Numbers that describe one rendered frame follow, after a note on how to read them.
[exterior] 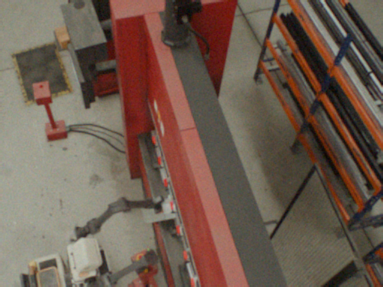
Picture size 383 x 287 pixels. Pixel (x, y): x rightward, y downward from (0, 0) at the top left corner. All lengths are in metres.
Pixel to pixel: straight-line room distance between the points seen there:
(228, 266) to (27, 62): 4.52
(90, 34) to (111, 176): 1.95
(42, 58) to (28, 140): 1.23
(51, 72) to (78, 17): 2.35
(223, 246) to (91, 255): 1.25
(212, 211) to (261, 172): 2.87
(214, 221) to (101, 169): 2.93
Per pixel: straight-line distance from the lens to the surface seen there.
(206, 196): 2.45
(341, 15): 4.75
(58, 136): 5.41
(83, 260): 3.32
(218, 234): 2.38
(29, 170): 5.32
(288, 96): 5.35
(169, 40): 3.03
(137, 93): 3.85
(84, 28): 3.71
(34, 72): 6.11
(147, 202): 3.53
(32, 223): 5.03
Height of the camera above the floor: 4.50
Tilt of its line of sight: 61 degrees down
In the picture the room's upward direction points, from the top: 3 degrees counter-clockwise
